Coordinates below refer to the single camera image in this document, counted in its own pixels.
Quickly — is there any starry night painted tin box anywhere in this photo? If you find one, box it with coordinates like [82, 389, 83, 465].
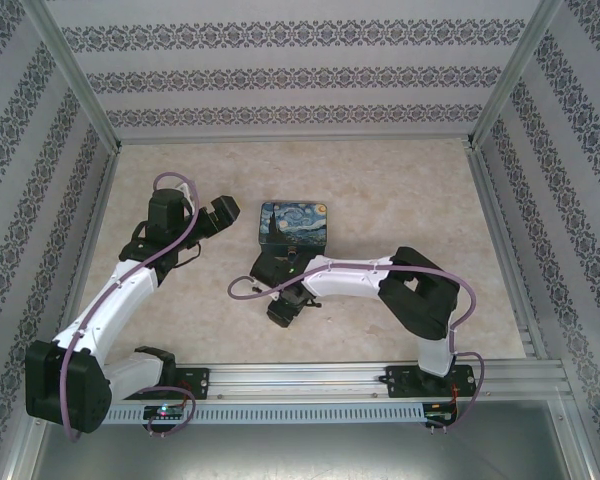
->
[257, 201, 331, 257]

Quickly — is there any slotted grey cable duct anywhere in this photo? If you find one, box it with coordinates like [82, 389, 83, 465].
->
[104, 401, 426, 425]

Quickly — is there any aluminium frame post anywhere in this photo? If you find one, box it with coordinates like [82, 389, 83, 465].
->
[22, 0, 124, 151]
[467, 0, 556, 149]
[549, 359, 600, 480]

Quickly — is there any thin black cable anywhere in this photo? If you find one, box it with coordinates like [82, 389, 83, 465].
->
[173, 242, 204, 272]

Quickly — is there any aluminium floor rail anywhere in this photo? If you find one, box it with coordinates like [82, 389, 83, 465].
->
[9, 142, 125, 480]
[462, 139, 546, 359]

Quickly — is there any aluminium mounting rail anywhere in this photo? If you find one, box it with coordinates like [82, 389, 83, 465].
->
[174, 362, 569, 399]

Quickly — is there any grey metal sheet panel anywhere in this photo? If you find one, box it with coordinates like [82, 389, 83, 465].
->
[29, 397, 596, 480]

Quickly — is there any purple cable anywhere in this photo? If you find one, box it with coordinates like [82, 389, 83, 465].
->
[144, 383, 197, 439]
[228, 264, 487, 427]
[59, 171, 201, 444]

